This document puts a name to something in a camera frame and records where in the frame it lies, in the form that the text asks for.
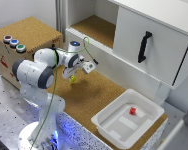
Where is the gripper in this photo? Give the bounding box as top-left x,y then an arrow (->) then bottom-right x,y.
62,59 -> 96,80

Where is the yellow block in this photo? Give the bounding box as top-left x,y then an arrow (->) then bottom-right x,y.
70,75 -> 77,84

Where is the pink block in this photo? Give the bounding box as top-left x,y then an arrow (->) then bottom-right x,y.
129,107 -> 137,116

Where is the wooden drawer box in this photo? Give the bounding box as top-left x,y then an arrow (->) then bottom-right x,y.
0,16 -> 65,90

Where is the green button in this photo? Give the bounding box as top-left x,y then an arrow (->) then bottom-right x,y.
15,43 -> 27,54

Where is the blue button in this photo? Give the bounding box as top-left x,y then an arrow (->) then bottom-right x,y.
9,38 -> 20,48

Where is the white cabinet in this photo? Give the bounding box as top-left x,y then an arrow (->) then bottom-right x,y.
64,0 -> 188,107

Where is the red button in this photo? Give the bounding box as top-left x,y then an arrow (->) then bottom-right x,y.
2,34 -> 13,44

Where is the white plastic box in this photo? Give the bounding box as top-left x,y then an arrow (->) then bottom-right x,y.
90,88 -> 165,150

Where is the white sliding door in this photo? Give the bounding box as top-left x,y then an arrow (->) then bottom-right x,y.
112,5 -> 188,87

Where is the green cable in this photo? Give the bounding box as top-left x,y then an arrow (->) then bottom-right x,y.
29,36 -> 99,150

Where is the black door handle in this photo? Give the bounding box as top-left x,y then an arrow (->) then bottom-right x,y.
137,30 -> 153,64

